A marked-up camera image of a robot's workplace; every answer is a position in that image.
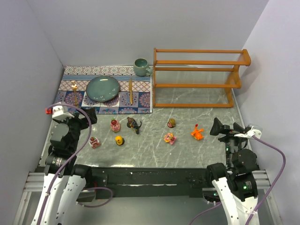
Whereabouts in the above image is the pink bear donut toy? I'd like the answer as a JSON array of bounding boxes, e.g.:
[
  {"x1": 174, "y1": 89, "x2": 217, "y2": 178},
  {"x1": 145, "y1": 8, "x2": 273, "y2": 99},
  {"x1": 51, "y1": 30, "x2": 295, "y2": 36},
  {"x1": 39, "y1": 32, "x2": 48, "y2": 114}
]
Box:
[{"x1": 110, "y1": 119, "x2": 120, "y2": 133}]

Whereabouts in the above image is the teal ceramic mug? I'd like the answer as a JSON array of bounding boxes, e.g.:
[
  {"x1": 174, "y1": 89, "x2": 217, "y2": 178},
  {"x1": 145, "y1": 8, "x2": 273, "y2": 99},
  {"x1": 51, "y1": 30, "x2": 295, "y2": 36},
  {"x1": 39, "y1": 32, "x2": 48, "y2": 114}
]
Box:
[{"x1": 133, "y1": 58, "x2": 152, "y2": 76}]

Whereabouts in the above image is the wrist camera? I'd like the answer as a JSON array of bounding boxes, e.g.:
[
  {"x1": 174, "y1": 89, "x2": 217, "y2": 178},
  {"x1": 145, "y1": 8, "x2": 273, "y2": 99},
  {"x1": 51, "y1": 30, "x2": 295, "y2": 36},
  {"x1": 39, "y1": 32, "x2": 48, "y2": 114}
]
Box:
[
  {"x1": 234, "y1": 126, "x2": 263, "y2": 139},
  {"x1": 45, "y1": 102, "x2": 74, "y2": 120}
]

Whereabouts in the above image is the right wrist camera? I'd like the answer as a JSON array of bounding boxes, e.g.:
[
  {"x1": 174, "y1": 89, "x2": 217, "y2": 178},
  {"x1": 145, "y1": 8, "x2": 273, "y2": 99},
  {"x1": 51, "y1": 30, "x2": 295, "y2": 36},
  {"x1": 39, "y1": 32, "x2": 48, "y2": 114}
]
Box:
[{"x1": 234, "y1": 126, "x2": 263, "y2": 139}]

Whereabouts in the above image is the pink bear strawberry cake toy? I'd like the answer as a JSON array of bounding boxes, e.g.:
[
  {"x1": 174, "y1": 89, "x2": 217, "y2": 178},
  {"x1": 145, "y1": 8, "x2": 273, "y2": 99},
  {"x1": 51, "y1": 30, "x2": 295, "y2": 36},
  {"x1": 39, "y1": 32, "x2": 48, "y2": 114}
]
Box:
[{"x1": 89, "y1": 137, "x2": 101, "y2": 149}]

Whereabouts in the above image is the brown-haired figure with dark creature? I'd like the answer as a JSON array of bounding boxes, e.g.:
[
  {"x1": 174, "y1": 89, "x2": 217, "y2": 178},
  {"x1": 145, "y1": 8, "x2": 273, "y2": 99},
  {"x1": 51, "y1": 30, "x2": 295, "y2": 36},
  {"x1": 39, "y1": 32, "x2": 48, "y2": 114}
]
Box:
[{"x1": 127, "y1": 117, "x2": 142, "y2": 135}]

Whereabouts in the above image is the orange wooden two-tier shelf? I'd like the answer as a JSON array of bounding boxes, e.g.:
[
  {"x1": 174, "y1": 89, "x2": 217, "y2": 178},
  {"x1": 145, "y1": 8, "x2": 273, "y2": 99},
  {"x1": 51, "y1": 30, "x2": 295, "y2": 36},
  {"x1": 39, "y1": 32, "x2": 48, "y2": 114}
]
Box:
[{"x1": 152, "y1": 48, "x2": 251, "y2": 108}]

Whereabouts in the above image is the patterned blue placemat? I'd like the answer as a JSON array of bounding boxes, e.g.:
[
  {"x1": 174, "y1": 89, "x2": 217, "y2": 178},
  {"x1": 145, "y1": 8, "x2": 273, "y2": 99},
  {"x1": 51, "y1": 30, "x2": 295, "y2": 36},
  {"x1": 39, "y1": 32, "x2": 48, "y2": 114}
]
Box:
[{"x1": 54, "y1": 66, "x2": 152, "y2": 114}]

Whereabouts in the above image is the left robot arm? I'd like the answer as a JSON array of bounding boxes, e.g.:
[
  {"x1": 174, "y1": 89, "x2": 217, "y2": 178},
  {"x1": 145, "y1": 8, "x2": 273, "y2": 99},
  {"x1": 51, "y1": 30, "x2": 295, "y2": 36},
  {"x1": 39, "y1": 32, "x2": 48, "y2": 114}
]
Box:
[{"x1": 31, "y1": 105, "x2": 98, "y2": 225}]

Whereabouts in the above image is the teal ceramic plate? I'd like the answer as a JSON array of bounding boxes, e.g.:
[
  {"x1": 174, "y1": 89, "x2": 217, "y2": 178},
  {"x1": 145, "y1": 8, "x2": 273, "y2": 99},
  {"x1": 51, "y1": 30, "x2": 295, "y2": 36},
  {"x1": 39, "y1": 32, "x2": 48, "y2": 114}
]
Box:
[{"x1": 86, "y1": 76, "x2": 120, "y2": 103}]

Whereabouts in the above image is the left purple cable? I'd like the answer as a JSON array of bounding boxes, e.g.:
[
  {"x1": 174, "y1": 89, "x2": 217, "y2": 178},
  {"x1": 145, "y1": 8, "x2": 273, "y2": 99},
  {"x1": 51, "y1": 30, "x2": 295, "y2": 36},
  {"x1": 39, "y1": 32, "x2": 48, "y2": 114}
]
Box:
[{"x1": 35, "y1": 104, "x2": 113, "y2": 225}]

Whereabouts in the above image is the pink flower bear toy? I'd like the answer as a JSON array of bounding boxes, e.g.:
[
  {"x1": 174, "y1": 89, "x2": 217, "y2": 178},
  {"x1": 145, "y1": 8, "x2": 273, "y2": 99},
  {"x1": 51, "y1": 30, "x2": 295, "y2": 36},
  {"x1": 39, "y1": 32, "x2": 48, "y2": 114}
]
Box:
[{"x1": 164, "y1": 133, "x2": 177, "y2": 145}]

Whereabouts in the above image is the gold knife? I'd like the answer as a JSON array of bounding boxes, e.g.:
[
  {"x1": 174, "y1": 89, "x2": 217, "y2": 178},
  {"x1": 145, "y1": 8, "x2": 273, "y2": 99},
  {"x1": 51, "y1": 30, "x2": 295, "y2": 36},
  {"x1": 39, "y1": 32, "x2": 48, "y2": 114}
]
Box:
[{"x1": 129, "y1": 78, "x2": 133, "y2": 105}]

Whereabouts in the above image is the yellow duck toy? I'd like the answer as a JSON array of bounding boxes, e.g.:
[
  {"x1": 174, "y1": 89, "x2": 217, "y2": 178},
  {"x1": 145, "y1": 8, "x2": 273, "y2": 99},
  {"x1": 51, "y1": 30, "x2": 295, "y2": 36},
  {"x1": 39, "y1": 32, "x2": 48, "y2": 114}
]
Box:
[{"x1": 115, "y1": 136, "x2": 125, "y2": 146}]

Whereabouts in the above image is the aluminium rail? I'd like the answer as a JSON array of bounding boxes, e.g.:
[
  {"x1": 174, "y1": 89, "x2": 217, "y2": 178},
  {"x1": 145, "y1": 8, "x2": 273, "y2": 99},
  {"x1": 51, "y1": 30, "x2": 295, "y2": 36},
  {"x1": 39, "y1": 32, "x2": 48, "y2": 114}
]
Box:
[{"x1": 23, "y1": 170, "x2": 271, "y2": 192}]

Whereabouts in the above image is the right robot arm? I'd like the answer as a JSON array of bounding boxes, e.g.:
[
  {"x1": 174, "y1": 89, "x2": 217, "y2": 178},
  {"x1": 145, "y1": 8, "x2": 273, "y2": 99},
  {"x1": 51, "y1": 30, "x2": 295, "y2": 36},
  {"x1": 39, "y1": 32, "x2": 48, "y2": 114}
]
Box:
[{"x1": 206, "y1": 118, "x2": 262, "y2": 225}]

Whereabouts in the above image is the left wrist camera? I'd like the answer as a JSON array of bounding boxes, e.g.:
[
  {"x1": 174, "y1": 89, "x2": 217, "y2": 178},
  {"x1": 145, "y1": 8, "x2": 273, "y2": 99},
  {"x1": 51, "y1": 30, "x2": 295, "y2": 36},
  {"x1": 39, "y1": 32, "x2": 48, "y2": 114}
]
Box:
[{"x1": 45, "y1": 102, "x2": 74, "y2": 120}]

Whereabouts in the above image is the black base frame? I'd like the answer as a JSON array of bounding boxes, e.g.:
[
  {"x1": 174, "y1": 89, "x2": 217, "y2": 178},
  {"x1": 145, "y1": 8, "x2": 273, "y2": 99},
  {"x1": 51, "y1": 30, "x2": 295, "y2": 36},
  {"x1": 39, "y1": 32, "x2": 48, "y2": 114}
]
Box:
[{"x1": 86, "y1": 167, "x2": 219, "y2": 202}]

